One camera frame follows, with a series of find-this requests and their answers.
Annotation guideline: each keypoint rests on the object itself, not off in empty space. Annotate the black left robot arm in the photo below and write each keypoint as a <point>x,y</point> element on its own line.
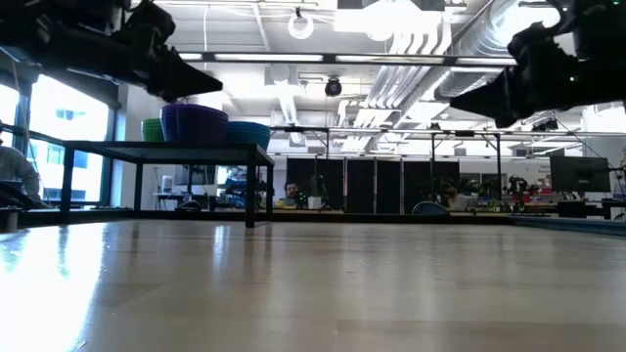
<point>49,34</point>

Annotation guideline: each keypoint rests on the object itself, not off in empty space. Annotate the green plastic mini bowl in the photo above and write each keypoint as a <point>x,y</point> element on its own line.
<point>151,122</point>
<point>151,125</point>
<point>151,134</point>
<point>151,119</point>

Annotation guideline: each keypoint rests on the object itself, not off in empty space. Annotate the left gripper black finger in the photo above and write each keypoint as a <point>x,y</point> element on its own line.
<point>183,80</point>

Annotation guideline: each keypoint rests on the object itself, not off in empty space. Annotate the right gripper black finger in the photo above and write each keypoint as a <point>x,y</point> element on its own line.
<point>489,100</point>

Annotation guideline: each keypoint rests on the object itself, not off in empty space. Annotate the black partition wall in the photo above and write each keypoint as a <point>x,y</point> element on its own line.
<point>386,183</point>

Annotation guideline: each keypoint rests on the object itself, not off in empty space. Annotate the grey chair back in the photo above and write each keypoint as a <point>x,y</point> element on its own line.
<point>430,209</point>

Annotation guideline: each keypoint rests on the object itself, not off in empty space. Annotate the black ceiling-mounted device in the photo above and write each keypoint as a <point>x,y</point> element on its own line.
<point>333,88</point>

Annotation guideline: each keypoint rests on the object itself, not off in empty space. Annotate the black perforated metal shelf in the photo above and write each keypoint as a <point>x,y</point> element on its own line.
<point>171,151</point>

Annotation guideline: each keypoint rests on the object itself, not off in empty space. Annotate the black desktop monitor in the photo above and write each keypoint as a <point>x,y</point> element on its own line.
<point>579,173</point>

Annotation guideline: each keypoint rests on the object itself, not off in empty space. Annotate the small plant white pot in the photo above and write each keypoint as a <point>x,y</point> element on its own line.
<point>314,203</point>

